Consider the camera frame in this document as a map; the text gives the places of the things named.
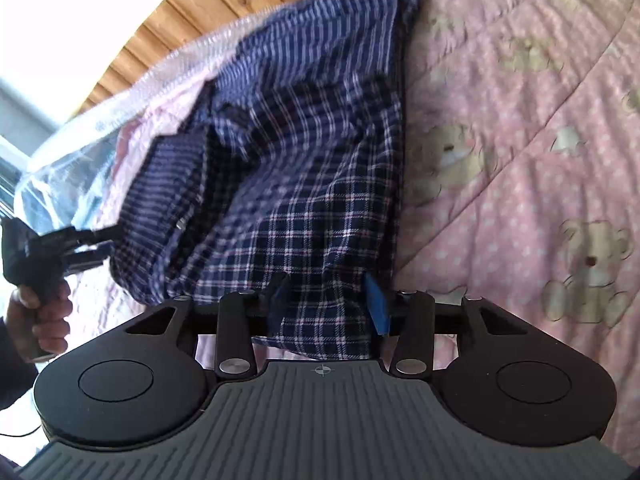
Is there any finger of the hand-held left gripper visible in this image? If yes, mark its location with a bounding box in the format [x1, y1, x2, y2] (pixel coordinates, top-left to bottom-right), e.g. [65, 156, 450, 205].
[55, 227, 119, 249]
[65, 242, 112, 275]

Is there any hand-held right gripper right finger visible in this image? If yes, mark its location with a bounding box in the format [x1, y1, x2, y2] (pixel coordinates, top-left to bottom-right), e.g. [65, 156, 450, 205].
[364, 275, 530, 379]

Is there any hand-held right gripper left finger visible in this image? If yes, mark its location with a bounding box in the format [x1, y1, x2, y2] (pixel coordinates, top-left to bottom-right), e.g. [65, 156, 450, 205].
[125, 273, 291, 379]

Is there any navy plaid shirt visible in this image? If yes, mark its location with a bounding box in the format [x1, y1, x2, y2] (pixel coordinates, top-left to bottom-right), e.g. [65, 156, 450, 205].
[107, 0, 426, 363]

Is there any person's left forearm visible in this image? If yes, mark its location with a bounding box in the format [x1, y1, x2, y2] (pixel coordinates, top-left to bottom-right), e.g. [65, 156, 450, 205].
[0, 310, 41, 411]

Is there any person's left hand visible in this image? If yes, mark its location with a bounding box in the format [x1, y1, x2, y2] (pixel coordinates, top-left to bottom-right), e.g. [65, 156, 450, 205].
[7, 280, 74, 361]

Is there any clear bubble wrap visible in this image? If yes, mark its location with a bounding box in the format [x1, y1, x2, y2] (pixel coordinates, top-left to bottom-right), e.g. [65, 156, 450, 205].
[12, 10, 281, 241]

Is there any pink bear-printed quilt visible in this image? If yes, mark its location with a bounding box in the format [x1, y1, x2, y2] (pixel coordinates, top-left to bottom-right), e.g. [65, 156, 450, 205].
[65, 0, 640, 456]

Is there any wooden headboard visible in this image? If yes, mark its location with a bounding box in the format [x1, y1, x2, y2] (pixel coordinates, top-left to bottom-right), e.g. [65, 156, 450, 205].
[75, 0, 361, 116]

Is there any grey metal window frame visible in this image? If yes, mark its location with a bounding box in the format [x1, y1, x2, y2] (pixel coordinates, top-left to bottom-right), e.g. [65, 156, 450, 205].
[0, 80, 61, 221]

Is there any thin black cable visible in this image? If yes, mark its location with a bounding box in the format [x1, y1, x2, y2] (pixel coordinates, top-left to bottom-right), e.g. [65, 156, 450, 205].
[0, 422, 43, 439]

